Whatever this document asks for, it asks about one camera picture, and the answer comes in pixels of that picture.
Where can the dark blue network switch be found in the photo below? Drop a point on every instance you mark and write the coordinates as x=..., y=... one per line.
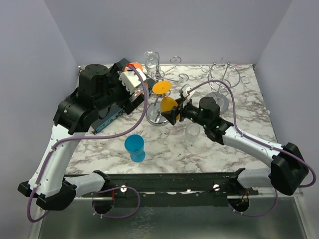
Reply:
x=107, y=119

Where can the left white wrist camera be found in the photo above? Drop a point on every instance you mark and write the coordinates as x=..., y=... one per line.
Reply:
x=130, y=81

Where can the clear patterned wine glass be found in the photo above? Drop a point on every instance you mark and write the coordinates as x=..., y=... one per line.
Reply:
x=151, y=59

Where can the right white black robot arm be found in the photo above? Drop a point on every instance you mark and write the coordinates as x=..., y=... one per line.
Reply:
x=285, y=169

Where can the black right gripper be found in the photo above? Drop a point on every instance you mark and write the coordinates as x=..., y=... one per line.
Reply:
x=171, y=116

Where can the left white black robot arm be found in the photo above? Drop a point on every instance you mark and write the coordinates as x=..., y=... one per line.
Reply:
x=49, y=186

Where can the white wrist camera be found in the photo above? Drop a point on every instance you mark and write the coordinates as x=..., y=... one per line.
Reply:
x=186, y=94
x=130, y=81

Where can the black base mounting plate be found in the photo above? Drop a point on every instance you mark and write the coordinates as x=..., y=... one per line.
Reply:
x=176, y=190

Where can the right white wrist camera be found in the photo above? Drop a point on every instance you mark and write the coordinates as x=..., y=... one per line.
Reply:
x=186, y=94

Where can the chrome wine glass rack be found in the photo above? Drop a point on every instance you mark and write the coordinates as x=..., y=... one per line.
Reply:
x=159, y=75
x=226, y=74

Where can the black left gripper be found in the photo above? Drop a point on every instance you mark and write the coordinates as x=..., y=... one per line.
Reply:
x=127, y=102

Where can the yellow plastic goblet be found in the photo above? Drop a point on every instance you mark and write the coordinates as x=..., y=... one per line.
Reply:
x=164, y=102

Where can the orange plastic goblet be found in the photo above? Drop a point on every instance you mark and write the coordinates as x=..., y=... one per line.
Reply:
x=139, y=89

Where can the aluminium rail frame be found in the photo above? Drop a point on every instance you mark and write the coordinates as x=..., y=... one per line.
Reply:
x=101, y=87

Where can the blue plastic goblet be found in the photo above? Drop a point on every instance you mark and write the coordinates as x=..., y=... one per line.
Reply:
x=134, y=144

